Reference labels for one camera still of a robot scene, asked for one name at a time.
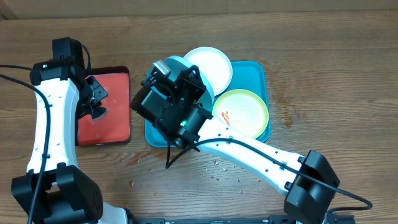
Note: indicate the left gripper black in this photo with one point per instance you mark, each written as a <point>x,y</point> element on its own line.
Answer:
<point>102,94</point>

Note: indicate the white plate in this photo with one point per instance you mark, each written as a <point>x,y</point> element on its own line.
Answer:
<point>215,66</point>

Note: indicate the light blue plate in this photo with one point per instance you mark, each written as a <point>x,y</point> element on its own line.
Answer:
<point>174,74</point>

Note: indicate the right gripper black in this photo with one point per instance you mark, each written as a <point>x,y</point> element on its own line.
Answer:
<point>184,81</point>

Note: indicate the black and pink sponge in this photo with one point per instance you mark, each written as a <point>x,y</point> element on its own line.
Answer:
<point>98,112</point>

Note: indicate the teal plastic serving tray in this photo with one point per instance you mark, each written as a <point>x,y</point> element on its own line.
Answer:
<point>249,75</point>

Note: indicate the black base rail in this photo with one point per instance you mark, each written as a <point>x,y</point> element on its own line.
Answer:
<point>272,219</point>

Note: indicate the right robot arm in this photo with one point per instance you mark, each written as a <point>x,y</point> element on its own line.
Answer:
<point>308,182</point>

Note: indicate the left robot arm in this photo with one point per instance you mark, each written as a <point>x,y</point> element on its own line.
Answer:
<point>54,189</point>

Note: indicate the yellow green plate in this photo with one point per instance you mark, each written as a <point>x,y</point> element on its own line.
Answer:
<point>244,111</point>

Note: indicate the dark red rectangular tray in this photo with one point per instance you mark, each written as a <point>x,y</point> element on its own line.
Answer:
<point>115,125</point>

